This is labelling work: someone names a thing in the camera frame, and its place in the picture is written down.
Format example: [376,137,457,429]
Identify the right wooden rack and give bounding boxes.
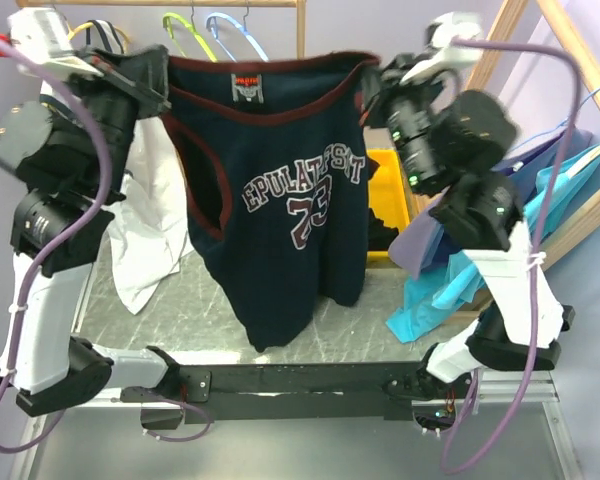
[474,0,600,311]

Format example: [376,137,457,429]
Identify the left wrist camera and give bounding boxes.
[7,7,103,81]

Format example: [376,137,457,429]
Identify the dark clothes in bin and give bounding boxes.
[367,209,400,252]

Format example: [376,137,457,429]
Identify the cyan garment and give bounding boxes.
[386,144,600,343]

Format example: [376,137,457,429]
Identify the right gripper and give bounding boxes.
[358,54,448,196]

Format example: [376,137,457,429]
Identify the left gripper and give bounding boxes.
[56,44,170,198]

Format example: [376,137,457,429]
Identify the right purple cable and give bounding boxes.
[439,39,584,475]

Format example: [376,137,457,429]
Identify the light blue wire hanger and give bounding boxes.
[509,80,600,162]

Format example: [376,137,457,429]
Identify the yellow hanger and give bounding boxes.
[68,20,130,54]

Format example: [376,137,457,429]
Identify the white tank top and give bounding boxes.
[39,19,196,316]

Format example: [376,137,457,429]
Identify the green hanger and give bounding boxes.
[162,12,218,62]

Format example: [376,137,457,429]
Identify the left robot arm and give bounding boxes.
[0,45,181,417]

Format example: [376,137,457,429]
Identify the navy tank top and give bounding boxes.
[162,51,379,352]

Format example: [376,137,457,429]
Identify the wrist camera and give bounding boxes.
[399,12,484,86]
[7,7,103,81]

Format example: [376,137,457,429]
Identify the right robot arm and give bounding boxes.
[362,54,574,400]

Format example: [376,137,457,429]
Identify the yellow plastic bin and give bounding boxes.
[367,149,410,264]

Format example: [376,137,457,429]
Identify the purple garment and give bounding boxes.
[388,129,564,278]

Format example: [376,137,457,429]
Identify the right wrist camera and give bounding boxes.
[399,12,484,86]

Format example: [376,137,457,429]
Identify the black base bar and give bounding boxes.
[119,349,476,436]

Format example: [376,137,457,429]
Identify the left wooden rack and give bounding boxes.
[16,0,306,58]

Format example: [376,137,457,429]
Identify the wooden rack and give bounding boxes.
[474,0,600,311]
[16,0,306,58]

